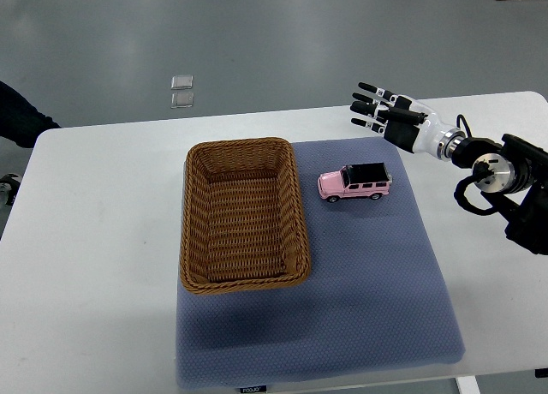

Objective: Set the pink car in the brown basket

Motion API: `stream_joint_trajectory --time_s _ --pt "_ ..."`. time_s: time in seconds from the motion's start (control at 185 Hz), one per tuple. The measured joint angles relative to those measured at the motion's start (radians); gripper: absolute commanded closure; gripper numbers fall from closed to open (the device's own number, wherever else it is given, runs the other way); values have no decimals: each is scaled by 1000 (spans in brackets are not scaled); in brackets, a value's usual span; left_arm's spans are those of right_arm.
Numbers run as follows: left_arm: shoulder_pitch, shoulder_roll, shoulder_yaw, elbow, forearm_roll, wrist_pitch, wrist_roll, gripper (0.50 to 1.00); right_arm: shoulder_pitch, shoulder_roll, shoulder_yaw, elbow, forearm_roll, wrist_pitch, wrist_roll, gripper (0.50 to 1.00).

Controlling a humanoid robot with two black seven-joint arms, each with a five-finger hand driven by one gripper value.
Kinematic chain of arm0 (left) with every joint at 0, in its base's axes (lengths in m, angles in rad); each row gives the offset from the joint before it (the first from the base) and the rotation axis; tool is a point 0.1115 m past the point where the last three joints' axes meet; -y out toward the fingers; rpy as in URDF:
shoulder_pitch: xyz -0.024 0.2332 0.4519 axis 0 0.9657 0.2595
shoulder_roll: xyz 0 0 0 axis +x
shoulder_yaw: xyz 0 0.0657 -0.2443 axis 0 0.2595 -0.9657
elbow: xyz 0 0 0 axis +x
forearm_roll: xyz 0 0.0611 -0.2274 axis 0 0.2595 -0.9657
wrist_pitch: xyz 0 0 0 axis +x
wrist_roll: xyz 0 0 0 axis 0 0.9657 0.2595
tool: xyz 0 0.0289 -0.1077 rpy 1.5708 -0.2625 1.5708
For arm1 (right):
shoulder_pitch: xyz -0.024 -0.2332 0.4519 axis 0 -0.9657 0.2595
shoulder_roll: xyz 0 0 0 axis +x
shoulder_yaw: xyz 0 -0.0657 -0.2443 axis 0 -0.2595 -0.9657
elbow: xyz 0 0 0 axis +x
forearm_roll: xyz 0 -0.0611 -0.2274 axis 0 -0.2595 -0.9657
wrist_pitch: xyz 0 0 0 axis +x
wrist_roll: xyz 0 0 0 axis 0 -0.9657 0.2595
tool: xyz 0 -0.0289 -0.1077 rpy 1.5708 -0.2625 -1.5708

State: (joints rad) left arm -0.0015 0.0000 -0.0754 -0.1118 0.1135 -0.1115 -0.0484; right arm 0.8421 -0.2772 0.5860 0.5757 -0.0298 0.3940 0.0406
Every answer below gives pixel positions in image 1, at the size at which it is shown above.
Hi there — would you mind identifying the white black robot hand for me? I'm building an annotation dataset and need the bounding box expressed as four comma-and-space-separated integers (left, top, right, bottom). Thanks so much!
350, 82, 456, 158

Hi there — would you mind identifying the pink toy car black roof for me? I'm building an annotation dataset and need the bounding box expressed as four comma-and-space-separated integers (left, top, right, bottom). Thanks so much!
317, 163, 393, 203

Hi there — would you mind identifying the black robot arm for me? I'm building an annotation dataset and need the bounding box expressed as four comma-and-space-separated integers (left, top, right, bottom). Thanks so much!
350, 82, 547, 255

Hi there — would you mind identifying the brown wicker basket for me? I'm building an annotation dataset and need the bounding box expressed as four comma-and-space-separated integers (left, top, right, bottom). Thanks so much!
179, 137, 312, 295

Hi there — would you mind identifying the blue-grey textured mat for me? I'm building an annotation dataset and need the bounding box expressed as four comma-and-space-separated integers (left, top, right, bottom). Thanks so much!
176, 137, 465, 390

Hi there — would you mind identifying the lower clear floor tile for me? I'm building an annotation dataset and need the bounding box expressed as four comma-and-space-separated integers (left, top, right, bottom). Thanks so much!
171, 91, 194, 109

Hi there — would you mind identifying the clear floor tile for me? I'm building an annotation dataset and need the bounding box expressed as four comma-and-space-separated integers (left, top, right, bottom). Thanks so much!
171, 91, 194, 109
170, 75, 194, 90

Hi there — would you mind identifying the upper clear floor tile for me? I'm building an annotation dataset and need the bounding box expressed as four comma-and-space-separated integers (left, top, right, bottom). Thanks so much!
170, 75, 194, 90

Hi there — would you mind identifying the white table leg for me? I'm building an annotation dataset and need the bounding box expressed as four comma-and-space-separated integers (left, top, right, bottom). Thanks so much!
456, 376, 480, 394

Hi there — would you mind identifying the black table label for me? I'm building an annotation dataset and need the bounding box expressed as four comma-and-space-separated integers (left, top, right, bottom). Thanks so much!
237, 385, 268, 394

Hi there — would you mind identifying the dark sleeve of person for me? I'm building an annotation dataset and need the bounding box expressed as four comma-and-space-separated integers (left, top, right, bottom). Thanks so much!
1, 82, 61, 148

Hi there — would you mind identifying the grey device at left edge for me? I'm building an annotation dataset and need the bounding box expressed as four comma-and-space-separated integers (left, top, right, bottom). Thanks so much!
0, 173, 22, 206

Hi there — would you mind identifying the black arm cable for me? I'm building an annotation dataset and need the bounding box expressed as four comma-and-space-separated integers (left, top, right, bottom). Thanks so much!
455, 113, 475, 139

